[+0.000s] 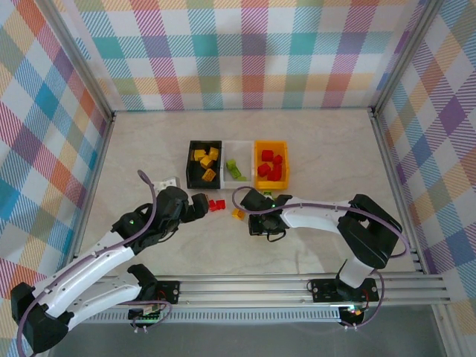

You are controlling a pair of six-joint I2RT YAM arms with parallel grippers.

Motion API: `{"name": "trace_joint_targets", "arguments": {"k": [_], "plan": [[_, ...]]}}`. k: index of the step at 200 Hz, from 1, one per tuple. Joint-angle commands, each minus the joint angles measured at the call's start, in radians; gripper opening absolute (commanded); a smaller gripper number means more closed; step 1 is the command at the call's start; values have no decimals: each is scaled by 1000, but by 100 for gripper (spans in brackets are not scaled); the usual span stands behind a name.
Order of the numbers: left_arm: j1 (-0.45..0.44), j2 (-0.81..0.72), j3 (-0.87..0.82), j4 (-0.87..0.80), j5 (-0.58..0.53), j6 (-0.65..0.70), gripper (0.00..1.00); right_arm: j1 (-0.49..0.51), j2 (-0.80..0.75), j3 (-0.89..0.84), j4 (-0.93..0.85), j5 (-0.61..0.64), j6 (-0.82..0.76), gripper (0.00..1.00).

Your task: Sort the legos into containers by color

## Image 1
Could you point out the black plastic bin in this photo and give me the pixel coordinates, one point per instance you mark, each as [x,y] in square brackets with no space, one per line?
[190,175]

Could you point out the yellow plastic bin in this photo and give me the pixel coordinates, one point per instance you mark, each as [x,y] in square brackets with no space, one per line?
[269,184]

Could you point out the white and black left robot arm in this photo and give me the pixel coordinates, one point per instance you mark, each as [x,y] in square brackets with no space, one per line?
[93,260]

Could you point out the red lego brick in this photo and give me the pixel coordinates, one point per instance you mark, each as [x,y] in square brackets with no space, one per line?
[264,169]
[277,160]
[212,205]
[267,154]
[221,205]
[274,176]
[280,168]

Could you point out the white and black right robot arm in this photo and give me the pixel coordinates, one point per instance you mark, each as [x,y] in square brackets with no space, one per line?
[316,219]

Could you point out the wide aluminium base rail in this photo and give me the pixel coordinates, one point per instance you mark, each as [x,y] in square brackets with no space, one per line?
[241,292]

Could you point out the small circuit board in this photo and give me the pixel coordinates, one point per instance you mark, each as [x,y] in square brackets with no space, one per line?
[353,312]

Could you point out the aluminium frame post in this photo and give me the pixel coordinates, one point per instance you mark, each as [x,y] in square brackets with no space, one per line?
[97,87]
[404,56]

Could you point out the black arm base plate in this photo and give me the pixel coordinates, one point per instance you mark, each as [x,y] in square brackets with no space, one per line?
[323,290]
[169,292]

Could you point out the aluminium side rail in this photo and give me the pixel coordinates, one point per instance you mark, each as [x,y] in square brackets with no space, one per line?
[93,186]
[389,167]

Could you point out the green circuit board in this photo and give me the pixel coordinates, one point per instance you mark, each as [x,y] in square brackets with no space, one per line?
[147,318]

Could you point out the clear plastic bin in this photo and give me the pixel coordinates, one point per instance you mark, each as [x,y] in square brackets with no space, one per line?
[243,152]

